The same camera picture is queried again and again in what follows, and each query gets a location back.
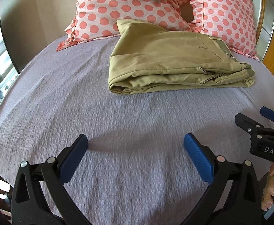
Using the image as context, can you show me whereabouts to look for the polka dot pillow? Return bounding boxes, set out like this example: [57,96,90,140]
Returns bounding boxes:
[57,0,191,51]
[190,0,258,59]

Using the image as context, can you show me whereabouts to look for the right human hand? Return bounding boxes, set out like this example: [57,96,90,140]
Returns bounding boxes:
[261,163,274,211]

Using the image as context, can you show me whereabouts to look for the lavender bed sheet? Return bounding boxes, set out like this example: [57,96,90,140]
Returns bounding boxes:
[0,38,274,224]

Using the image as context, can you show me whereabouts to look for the right polka dot pillow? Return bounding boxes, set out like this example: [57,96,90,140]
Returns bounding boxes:
[190,0,258,59]

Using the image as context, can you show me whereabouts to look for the left polka dot pillow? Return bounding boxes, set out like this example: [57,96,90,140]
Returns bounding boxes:
[57,0,191,51]

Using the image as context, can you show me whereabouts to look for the khaki pants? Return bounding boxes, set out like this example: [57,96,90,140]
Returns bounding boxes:
[108,19,255,95]

